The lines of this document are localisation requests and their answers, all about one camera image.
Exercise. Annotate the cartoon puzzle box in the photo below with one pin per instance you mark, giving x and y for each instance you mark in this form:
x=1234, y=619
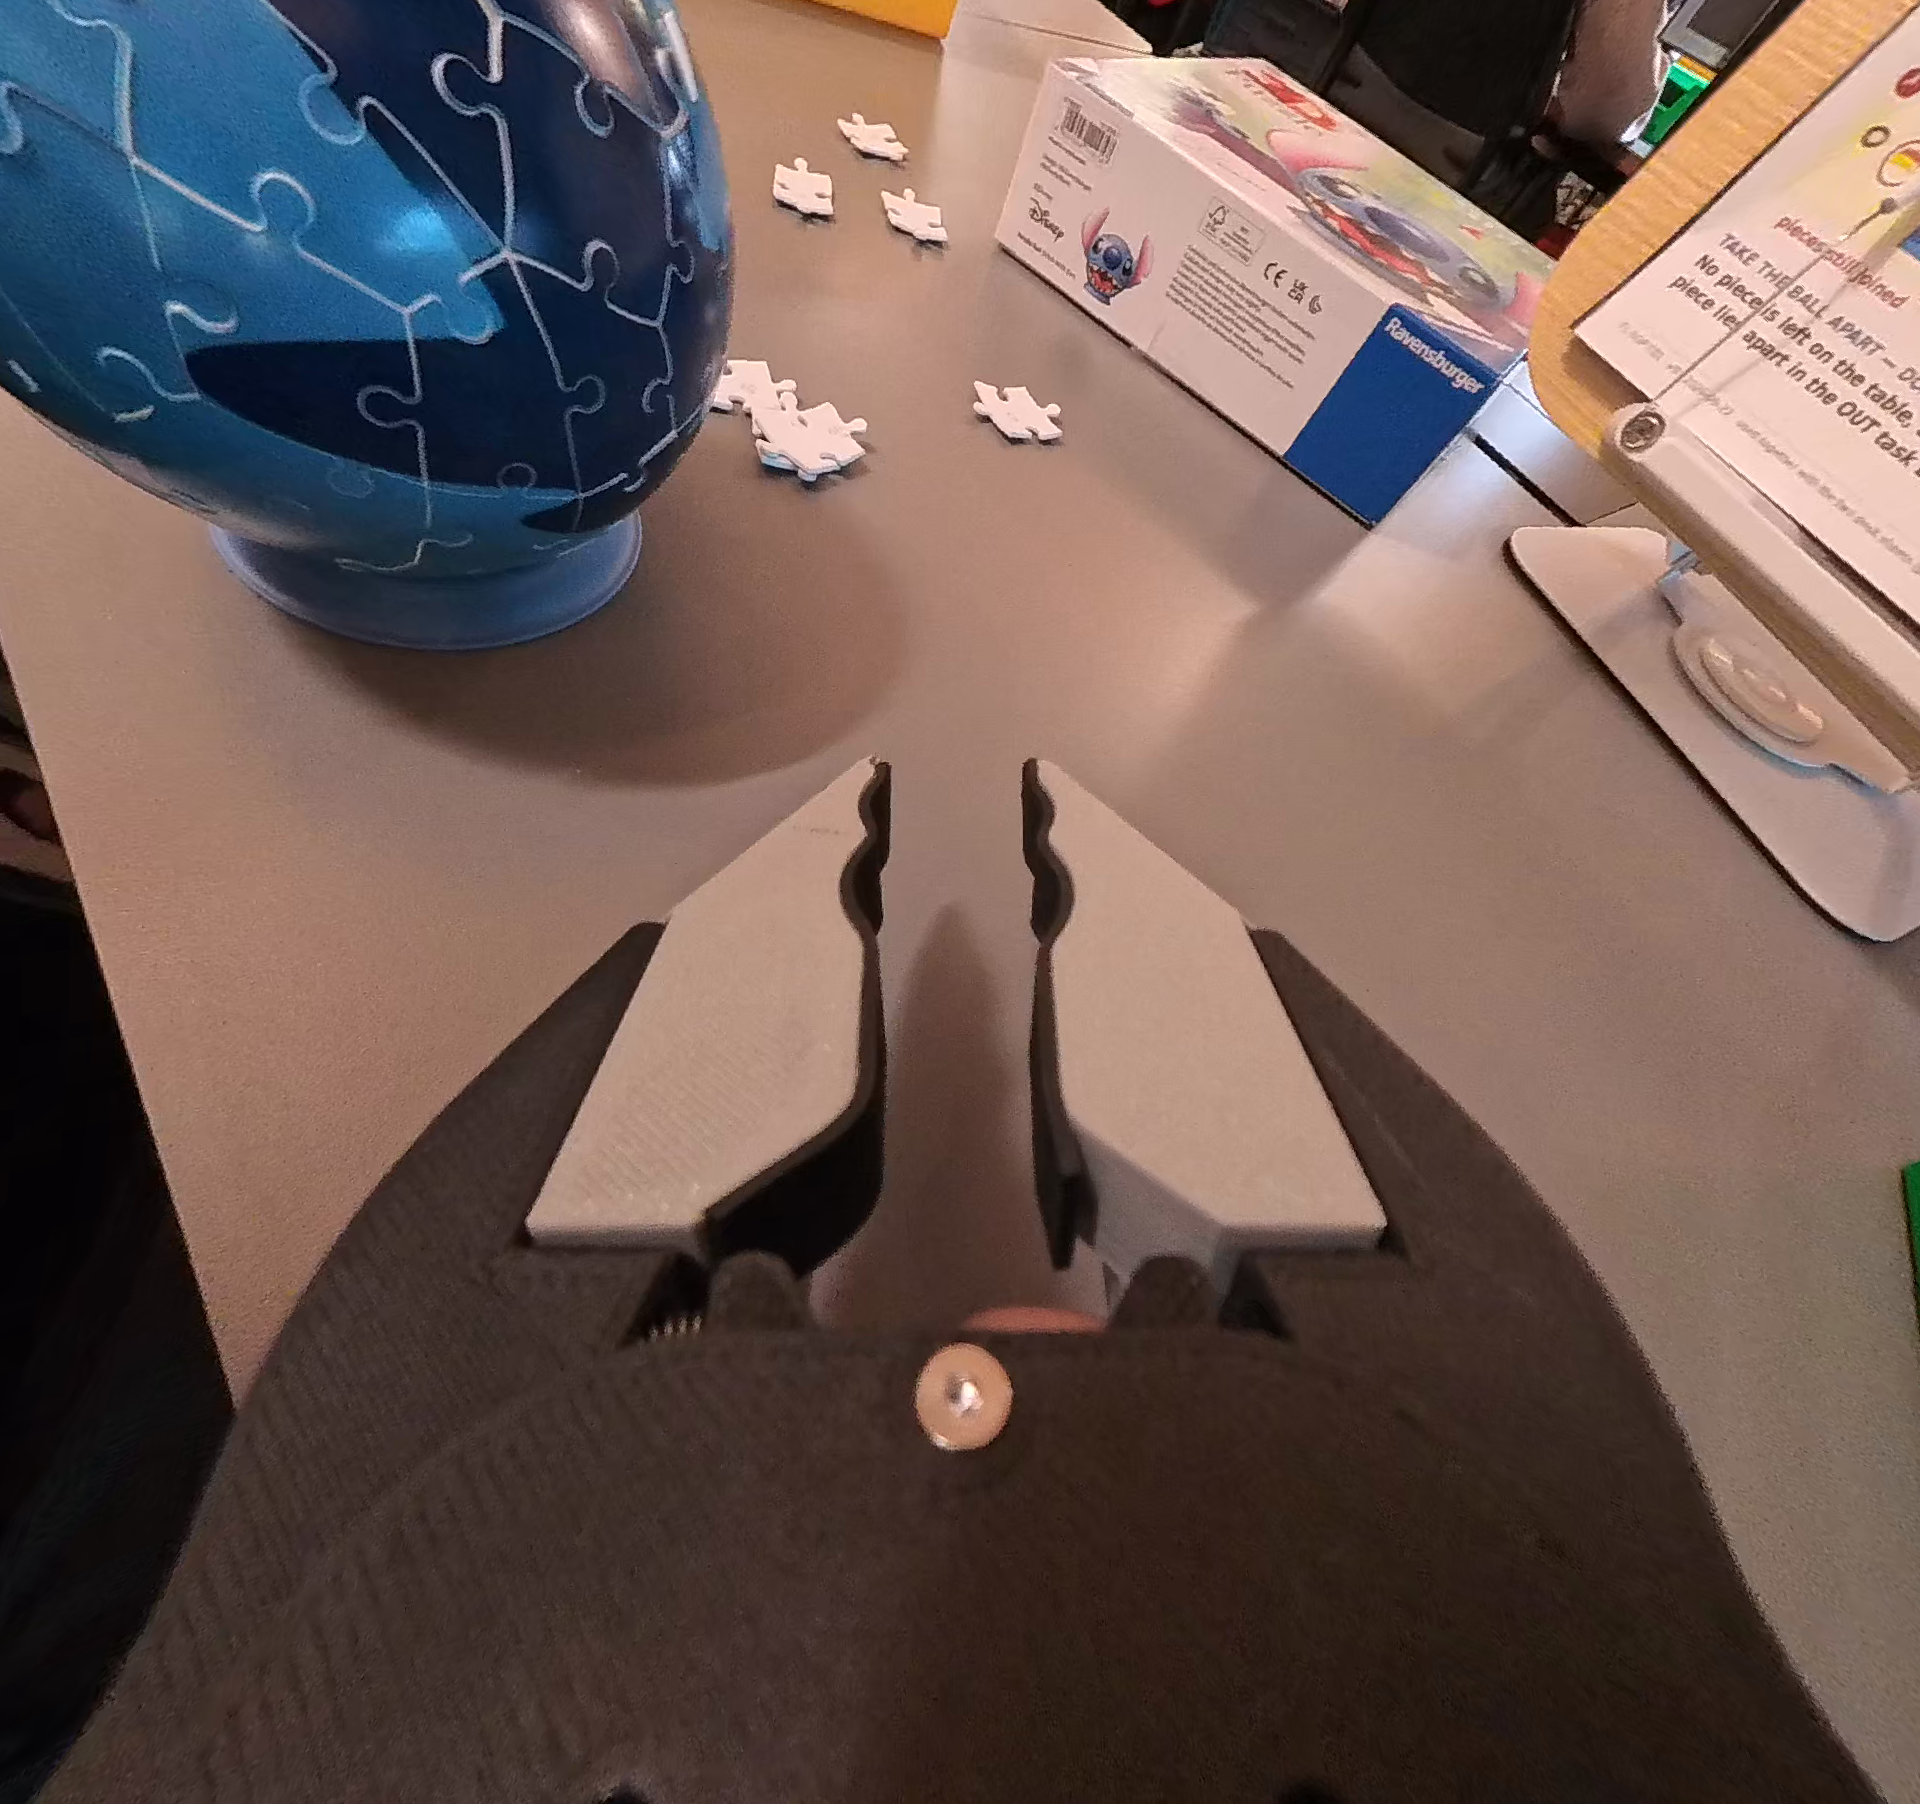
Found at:
x=1261, y=288

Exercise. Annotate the printed instruction sheet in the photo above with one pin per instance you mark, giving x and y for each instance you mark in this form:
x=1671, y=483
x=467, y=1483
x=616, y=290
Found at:
x=1785, y=364

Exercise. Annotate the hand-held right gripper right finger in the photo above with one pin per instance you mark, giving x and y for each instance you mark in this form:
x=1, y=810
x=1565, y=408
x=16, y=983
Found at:
x=1184, y=1084

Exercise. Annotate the green plastic bin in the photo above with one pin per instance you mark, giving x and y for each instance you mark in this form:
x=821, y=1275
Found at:
x=1911, y=1235

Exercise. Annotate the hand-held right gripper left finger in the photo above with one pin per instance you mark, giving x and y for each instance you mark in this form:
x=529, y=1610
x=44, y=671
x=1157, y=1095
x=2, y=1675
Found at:
x=720, y=1068

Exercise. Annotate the blue round ball stand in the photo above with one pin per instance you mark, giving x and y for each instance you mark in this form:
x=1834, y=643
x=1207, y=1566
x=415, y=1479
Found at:
x=435, y=588

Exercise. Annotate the white puzzle piece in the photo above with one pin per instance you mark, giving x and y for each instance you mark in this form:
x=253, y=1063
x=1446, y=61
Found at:
x=1016, y=412
x=870, y=134
x=806, y=185
x=742, y=385
x=810, y=438
x=913, y=215

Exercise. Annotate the blue cartoon puzzle ball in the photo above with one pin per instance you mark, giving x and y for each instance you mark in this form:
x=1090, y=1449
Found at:
x=331, y=215

